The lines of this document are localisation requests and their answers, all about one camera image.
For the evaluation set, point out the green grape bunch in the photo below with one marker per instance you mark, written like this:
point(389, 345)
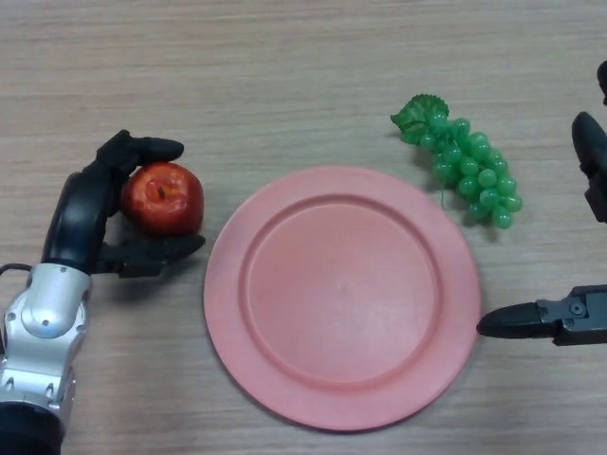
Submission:
point(474, 168)

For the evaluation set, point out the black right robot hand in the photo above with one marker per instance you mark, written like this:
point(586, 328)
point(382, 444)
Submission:
point(578, 317)

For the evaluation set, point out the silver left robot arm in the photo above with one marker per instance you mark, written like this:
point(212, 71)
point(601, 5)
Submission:
point(42, 341)

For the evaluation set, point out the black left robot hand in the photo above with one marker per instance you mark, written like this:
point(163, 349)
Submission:
point(78, 223)

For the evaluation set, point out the pink round plate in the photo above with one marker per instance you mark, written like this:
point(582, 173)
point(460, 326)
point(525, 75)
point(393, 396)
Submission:
point(341, 303)

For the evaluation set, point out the red apple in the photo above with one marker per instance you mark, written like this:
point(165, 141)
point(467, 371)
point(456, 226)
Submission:
point(163, 201)

